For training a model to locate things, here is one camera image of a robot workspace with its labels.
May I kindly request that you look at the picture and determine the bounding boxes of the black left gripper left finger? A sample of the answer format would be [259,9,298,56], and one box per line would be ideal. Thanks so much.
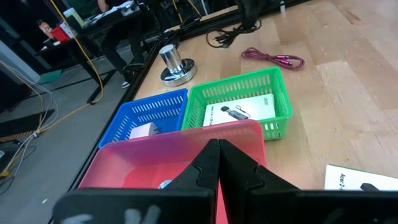
[52,139,221,224]

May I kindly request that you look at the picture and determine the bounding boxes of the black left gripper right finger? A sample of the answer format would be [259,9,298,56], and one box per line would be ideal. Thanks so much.
[219,139,398,224]

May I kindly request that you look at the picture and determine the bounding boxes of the white Acer adapter box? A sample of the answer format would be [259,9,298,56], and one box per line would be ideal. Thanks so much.
[324,164,398,192]

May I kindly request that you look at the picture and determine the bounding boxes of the white Acer card reader box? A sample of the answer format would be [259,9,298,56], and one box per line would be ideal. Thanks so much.
[202,93,277,127]

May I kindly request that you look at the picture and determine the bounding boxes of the magenta cable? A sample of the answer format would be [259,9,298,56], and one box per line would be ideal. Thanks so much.
[241,47,306,71]

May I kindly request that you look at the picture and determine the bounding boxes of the red plastic bin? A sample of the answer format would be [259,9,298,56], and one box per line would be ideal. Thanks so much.
[77,119,267,224]

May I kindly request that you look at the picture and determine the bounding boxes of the blue plastic basket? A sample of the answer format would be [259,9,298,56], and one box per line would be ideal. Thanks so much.
[98,88,189,149]

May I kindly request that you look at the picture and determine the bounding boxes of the black hazard-striped floor mat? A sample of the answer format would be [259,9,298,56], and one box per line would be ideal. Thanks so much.
[0,108,55,142]

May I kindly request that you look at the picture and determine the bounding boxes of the green plastic basket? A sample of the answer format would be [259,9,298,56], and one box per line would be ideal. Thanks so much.
[181,66,294,141]

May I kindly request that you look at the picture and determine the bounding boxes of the silver metal stand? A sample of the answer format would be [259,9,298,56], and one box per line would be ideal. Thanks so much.
[159,44,198,88]

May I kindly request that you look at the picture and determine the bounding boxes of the person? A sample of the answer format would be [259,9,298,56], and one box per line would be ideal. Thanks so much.
[98,0,146,90]

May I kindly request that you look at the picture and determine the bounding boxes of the black background desk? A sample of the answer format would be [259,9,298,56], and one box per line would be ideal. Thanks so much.
[35,0,147,105]

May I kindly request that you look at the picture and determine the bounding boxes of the red cup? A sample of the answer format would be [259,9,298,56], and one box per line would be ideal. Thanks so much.
[50,26,70,43]

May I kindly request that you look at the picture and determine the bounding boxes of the green white container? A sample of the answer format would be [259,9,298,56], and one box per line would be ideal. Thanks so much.
[63,7,85,29]

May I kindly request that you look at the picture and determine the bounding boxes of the orange bottle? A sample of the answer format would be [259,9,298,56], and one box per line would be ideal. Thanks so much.
[37,20,52,38]

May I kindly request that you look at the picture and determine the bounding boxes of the white floor cables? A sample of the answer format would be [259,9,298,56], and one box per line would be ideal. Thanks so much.
[0,60,60,175]

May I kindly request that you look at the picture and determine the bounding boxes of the yellow cable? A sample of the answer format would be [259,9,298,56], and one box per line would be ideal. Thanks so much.
[0,0,105,180]

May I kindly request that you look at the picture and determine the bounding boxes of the black cable bundle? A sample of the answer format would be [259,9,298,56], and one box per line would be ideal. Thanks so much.
[206,18,262,50]

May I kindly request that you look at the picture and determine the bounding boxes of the black aluminium table frame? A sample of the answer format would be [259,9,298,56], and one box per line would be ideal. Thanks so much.
[67,0,312,190]

